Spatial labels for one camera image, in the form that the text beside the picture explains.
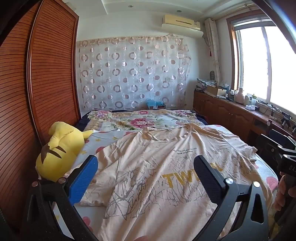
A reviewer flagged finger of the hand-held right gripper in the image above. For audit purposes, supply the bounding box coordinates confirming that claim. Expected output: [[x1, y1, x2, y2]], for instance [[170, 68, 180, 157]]
[[261, 134, 286, 154]]

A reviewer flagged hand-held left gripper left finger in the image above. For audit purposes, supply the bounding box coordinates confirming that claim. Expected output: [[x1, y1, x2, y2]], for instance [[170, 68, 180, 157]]
[[20, 155, 100, 241]]

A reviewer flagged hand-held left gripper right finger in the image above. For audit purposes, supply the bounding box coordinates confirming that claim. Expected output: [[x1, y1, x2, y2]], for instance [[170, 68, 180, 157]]
[[193, 155, 270, 241]]

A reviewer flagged beige printed t-shirt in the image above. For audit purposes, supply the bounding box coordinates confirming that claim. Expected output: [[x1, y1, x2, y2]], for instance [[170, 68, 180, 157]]
[[80, 123, 274, 241]]

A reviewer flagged person's right hand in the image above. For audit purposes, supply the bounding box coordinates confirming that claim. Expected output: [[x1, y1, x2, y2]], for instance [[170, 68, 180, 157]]
[[274, 177, 289, 212]]

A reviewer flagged yellow plush toy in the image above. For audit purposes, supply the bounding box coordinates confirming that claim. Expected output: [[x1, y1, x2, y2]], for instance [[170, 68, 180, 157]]
[[35, 121, 94, 182]]

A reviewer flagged flower print bed sheet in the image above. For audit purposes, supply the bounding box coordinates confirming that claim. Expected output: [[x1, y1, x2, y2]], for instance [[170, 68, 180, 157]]
[[52, 124, 280, 241]]

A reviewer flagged white bottle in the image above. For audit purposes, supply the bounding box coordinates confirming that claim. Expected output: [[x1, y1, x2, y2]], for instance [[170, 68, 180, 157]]
[[234, 88, 244, 104]]

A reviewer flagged wooden cabinet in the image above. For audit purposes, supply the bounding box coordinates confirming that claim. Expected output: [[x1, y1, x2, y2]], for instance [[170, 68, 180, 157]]
[[193, 89, 296, 149]]

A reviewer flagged navy blue blanket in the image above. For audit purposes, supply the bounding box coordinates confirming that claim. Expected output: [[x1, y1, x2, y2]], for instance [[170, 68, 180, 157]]
[[75, 111, 93, 130]]

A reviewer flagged cardboard box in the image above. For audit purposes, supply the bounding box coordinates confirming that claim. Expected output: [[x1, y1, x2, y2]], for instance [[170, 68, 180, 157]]
[[206, 85, 228, 96]]

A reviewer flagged wooden framed window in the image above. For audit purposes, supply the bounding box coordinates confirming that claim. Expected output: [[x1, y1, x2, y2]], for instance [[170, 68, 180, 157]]
[[228, 14, 296, 118]]

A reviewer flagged floral quilt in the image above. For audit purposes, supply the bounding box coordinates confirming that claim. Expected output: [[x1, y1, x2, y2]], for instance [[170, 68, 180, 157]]
[[83, 109, 206, 132]]

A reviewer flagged stack of folded cloths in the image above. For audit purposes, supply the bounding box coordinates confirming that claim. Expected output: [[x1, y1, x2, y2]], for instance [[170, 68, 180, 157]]
[[196, 77, 216, 88]]

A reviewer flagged blue tissue pack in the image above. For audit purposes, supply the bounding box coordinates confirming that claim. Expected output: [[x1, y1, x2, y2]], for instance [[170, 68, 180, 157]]
[[146, 98, 166, 110]]

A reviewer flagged patterned window curtain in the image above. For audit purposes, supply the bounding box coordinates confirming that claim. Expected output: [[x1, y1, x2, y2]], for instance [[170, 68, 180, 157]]
[[204, 17, 222, 86]]

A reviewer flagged circle patterned sheer curtain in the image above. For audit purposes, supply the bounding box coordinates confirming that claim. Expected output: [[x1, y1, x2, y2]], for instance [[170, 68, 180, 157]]
[[76, 35, 193, 112]]

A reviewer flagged cream air conditioner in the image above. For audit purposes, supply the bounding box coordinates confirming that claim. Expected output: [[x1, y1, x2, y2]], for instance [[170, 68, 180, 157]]
[[161, 14, 204, 38]]

